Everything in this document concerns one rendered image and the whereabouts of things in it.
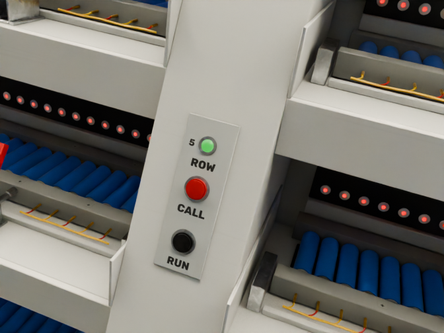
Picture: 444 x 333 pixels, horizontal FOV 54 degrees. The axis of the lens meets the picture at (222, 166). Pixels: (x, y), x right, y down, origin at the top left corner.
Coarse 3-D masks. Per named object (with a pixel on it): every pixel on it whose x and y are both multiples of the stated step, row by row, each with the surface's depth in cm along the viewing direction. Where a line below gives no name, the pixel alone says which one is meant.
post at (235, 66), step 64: (192, 0) 32; (256, 0) 31; (320, 0) 34; (192, 64) 33; (256, 64) 32; (256, 128) 32; (256, 192) 32; (128, 256) 36; (128, 320) 36; (192, 320) 35
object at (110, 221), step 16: (0, 176) 46; (16, 176) 46; (0, 192) 46; (32, 192) 45; (48, 192) 45; (64, 192) 45; (48, 208) 45; (64, 208) 44; (80, 208) 43; (96, 208) 44; (112, 208) 44; (80, 224) 44; (96, 224) 44; (112, 224) 43; (128, 224) 42
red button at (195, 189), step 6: (192, 180) 33; (198, 180) 33; (186, 186) 33; (192, 186) 33; (198, 186) 33; (204, 186) 33; (186, 192) 33; (192, 192) 33; (198, 192) 33; (204, 192) 33; (192, 198) 33; (198, 198) 33
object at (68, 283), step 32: (64, 128) 55; (64, 224) 45; (0, 256) 40; (32, 256) 40; (64, 256) 41; (96, 256) 41; (0, 288) 40; (32, 288) 39; (64, 288) 37; (96, 288) 38; (64, 320) 39; (96, 320) 38
